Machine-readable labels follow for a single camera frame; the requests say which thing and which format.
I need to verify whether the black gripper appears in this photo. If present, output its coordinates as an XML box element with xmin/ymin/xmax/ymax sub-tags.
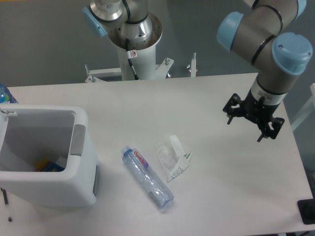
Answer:
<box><xmin>223</xmin><ymin>90</ymin><xmax>285</xmax><ymax>142</ymax></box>

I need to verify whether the white trash can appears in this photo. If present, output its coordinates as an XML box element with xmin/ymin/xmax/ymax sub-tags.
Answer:
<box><xmin>0</xmin><ymin>103</ymin><xmax>99</xmax><ymax>207</ymax></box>

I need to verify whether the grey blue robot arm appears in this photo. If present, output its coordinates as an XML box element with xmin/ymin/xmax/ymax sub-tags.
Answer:
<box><xmin>217</xmin><ymin>0</ymin><xmax>313</xmax><ymax>139</ymax></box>

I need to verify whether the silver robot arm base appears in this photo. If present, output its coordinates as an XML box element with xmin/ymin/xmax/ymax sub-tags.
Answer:
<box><xmin>82</xmin><ymin>0</ymin><xmax>162</xmax><ymax>51</ymax></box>

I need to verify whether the blue yellow trash inside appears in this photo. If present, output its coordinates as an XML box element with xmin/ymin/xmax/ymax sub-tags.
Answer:
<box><xmin>34</xmin><ymin>159</ymin><xmax>65</xmax><ymax>172</ymax></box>

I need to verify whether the crumpled white plastic wrapper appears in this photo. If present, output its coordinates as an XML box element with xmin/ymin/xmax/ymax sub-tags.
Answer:
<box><xmin>155</xmin><ymin>135</ymin><xmax>192</xmax><ymax>183</ymax></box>

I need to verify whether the black device at edge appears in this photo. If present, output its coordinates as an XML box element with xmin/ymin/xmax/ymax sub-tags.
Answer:
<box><xmin>297</xmin><ymin>199</ymin><xmax>315</xmax><ymax>225</ymax></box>

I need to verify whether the clear plastic water bottle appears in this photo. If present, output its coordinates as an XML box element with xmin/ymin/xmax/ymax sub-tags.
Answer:
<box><xmin>121</xmin><ymin>146</ymin><xmax>174</xmax><ymax>210</ymax></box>

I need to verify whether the blue capped bottle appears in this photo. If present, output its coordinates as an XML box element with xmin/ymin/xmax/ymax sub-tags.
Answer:
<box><xmin>0</xmin><ymin>84</ymin><xmax>18</xmax><ymax>104</ymax></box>

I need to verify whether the black white pen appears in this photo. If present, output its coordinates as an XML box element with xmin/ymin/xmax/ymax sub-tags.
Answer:
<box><xmin>1</xmin><ymin>188</ymin><xmax>12</xmax><ymax>222</ymax></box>

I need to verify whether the white frame at right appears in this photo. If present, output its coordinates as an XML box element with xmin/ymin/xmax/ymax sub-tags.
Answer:
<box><xmin>291</xmin><ymin>83</ymin><xmax>315</xmax><ymax>131</ymax></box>

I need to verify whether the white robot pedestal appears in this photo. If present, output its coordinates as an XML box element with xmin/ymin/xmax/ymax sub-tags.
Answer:
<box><xmin>85</xmin><ymin>38</ymin><xmax>175</xmax><ymax>83</ymax></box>

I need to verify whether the black cable on pedestal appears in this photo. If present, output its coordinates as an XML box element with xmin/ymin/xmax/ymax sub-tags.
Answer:
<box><xmin>125</xmin><ymin>38</ymin><xmax>140</xmax><ymax>81</ymax></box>

